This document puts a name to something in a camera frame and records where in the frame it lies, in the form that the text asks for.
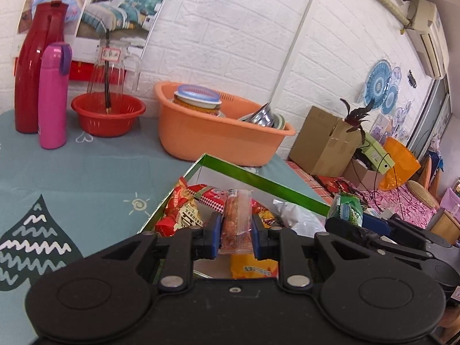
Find wooden box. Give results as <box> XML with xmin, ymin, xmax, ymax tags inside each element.
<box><xmin>429</xmin><ymin>210</ymin><xmax>460</xmax><ymax>246</ymax></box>

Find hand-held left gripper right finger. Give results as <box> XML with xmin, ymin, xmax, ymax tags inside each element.
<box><xmin>252</xmin><ymin>214</ymin><xmax>363</xmax><ymax>288</ymax></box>

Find steel bowl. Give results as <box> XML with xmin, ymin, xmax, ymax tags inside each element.
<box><xmin>236</xmin><ymin>102</ymin><xmax>276</xmax><ymax>129</ymax></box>

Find dark stick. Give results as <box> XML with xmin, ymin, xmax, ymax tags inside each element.
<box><xmin>103</xmin><ymin>28</ymin><xmax>113</xmax><ymax>113</ymax></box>

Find small cardboard box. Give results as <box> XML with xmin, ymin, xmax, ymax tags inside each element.
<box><xmin>343</xmin><ymin>157</ymin><xmax>386</xmax><ymax>192</ymax></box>

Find teal printed tablecloth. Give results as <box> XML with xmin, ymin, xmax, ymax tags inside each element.
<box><xmin>0</xmin><ymin>109</ymin><xmax>324</xmax><ymax>345</ymax></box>

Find pink thermos bottle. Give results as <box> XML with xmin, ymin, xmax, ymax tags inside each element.
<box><xmin>38</xmin><ymin>42</ymin><xmax>73</xmax><ymax>150</ymax></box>

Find blue paper fan decorations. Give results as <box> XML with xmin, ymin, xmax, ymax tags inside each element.
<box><xmin>359</xmin><ymin>59</ymin><xmax>400</xmax><ymax>116</ymax></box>

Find red plastic basket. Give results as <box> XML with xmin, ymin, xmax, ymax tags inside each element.
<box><xmin>71</xmin><ymin>92</ymin><xmax>147</xmax><ymax>138</ymax></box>

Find red box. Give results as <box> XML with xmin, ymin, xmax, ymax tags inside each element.
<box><xmin>13</xmin><ymin>57</ymin><xmax>129</xmax><ymax>82</ymax></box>

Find red thermos jug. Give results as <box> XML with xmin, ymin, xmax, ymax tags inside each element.
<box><xmin>14</xmin><ymin>1</ymin><xmax>70</xmax><ymax>134</ymax></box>

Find white air conditioner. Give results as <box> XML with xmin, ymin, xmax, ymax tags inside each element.
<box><xmin>405</xmin><ymin>0</ymin><xmax>451</xmax><ymax>80</ymax></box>

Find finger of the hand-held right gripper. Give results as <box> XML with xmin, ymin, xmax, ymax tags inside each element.
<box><xmin>362</xmin><ymin>213</ymin><xmax>452</xmax><ymax>249</ymax></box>
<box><xmin>325</xmin><ymin>216</ymin><xmax>432</xmax><ymax>271</ymax></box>

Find orange plastic basin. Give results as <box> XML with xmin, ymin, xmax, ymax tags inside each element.
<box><xmin>153</xmin><ymin>80</ymin><xmax>296</xmax><ymax>167</ymax></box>

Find bedding wall poster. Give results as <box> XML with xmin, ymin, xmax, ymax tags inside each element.
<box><xmin>16</xmin><ymin>0</ymin><xmax>179</xmax><ymax>62</ymax></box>

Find blue lid container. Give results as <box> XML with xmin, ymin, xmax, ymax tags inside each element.
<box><xmin>173</xmin><ymin>84</ymin><xmax>223</xmax><ymax>116</ymax></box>

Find glass pitcher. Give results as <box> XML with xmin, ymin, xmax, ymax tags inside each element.
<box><xmin>87</xmin><ymin>41</ymin><xmax>142</xmax><ymax>96</ymax></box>

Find red patterned packet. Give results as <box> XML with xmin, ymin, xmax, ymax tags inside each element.
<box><xmin>315</xmin><ymin>175</ymin><xmax>350</xmax><ymax>202</ymax></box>

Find green snack packet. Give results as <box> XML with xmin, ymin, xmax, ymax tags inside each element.
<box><xmin>329</xmin><ymin>192</ymin><xmax>364</xmax><ymax>228</ymax></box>

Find red yellow snack packet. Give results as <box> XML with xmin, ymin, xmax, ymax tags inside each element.
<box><xmin>252</xmin><ymin>201</ymin><xmax>278</xmax><ymax>228</ymax></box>

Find pink floral blanket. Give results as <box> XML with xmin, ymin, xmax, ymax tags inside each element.
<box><xmin>355</xmin><ymin>183</ymin><xmax>441</xmax><ymax>229</ymax></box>

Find orange bag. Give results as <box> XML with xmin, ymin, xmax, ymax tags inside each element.
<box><xmin>379</xmin><ymin>136</ymin><xmax>421</xmax><ymax>192</ymax></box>

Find red orange crinkled snack packet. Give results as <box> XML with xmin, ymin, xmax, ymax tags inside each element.
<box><xmin>154</xmin><ymin>177</ymin><xmax>208</xmax><ymax>238</ymax></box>

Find clear sausage snack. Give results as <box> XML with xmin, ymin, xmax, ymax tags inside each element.
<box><xmin>219</xmin><ymin>188</ymin><xmax>254</xmax><ymax>256</ymax></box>

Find white grey snack packet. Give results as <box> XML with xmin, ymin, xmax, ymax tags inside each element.
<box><xmin>273</xmin><ymin>199</ymin><xmax>328</xmax><ymax>238</ymax></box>

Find purple leaf plant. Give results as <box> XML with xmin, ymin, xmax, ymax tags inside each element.
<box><xmin>339</xmin><ymin>98</ymin><xmax>376</xmax><ymax>145</ymax></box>

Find woven round cushion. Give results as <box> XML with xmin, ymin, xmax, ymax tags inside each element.
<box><xmin>406</xmin><ymin>180</ymin><xmax>441</xmax><ymax>210</ymax></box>

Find small green box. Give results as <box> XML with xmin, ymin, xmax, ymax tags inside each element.
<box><xmin>359</xmin><ymin>139</ymin><xmax>396</xmax><ymax>174</ymax></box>

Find red striped snack packet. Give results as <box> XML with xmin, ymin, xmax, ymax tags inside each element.
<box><xmin>189</xmin><ymin>185</ymin><xmax>231</xmax><ymax>213</ymax></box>

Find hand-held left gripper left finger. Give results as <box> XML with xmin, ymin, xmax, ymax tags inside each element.
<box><xmin>101</xmin><ymin>212</ymin><xmax>223</xmax><ymax>293</ymax></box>

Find green cardboard box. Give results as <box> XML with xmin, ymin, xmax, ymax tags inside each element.
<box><xmin>137</xmin><ymin>153</ymin><xmax>332</xmax><ymax>281</ymax></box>

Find large cardboard box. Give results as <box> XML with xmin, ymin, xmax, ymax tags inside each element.
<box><xmin>288</xmin><ymin>106</ymin><xmax>362</xmax><ymax>178</ymax></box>

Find red checked cloth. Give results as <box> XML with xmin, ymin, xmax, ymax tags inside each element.
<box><xmin>285</xmin><ymin>160</ymin><xmax>337</xmax><ymax>206</ymax></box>

